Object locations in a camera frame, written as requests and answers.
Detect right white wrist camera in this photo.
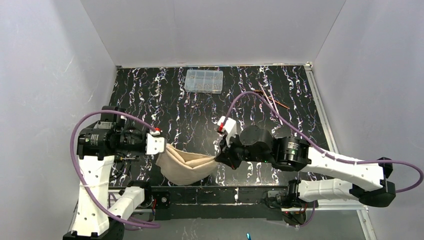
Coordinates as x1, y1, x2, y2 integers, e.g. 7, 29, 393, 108
217, 116, 237, 140

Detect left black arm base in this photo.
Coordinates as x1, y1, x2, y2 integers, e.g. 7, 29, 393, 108
144, 191, 171, 210

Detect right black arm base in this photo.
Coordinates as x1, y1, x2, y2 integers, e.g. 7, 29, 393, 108
262, 188, 319, 211

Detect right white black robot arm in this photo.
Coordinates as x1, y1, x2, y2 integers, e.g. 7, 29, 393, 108
215, 124, 396, 208

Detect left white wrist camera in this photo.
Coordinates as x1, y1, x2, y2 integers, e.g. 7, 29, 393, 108
145, 133, 167, 155

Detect clear plastic screw box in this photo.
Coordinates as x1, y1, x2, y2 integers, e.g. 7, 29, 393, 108
184, 69, 224, 94

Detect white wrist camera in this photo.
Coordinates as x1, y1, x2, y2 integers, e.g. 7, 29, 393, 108
217, 116, 237, 140
145, 133, 167, 155

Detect beige cloth napkin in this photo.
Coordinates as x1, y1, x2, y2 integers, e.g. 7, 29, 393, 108
156, 143, 218, 186

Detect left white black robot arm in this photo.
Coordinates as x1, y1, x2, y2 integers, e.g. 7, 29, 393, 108
63, 106, 164, 240

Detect aluminium frame rail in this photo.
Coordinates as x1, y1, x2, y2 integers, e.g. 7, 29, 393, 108
75, 187, 369, 213

